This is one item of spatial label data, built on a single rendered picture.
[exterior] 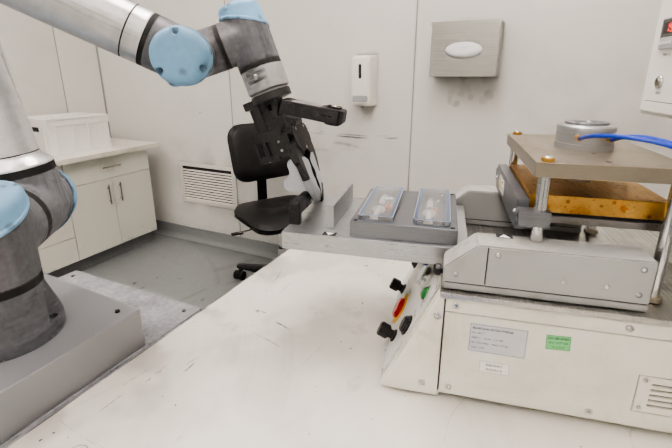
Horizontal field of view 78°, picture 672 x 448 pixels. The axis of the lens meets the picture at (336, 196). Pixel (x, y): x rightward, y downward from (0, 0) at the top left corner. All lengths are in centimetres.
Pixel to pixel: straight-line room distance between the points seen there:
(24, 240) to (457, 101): 190
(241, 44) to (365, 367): 57
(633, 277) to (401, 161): 180
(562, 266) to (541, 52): 166
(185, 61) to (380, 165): 187
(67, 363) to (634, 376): 79
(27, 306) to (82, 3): 44
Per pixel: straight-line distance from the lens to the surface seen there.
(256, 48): 74
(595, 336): 66
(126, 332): 82
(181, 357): 81
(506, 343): 65
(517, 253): 59
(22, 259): 75
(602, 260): 62
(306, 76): 251
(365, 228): 65
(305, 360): 76
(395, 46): 230
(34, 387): 76
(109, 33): 64
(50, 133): 293
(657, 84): 87
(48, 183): 85
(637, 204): 67
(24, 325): 78
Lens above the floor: 122
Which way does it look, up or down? 17 degrees down
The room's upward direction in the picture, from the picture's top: straight up
